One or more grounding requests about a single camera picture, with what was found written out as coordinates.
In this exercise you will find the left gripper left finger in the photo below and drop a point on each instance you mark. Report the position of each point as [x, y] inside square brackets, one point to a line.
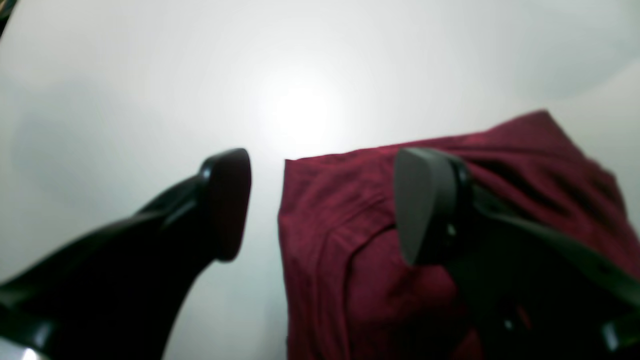
[116, 292]

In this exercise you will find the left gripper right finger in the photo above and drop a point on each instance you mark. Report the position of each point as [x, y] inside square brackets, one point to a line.
[533, 293]

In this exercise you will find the dark red t-shirt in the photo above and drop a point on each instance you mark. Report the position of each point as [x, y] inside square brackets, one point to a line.
[350, 294]

